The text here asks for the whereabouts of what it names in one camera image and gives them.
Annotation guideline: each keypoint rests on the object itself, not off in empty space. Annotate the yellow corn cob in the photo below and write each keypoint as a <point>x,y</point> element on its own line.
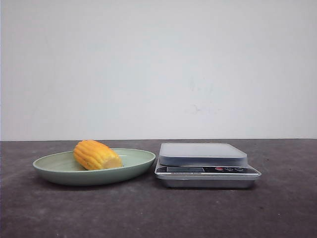
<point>93,155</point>

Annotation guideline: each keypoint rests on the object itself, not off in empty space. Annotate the silver digital kitchen scale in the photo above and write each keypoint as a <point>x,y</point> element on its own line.
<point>204,165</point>

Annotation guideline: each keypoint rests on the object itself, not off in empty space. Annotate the green round plate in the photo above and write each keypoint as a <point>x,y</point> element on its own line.
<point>61,168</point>

